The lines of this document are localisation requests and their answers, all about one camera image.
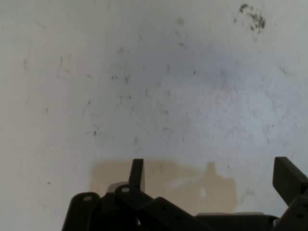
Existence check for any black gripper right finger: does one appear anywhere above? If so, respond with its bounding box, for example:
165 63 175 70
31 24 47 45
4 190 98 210
272 156 308 231

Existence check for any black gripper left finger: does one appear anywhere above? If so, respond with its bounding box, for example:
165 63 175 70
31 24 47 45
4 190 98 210
62 158 207 231

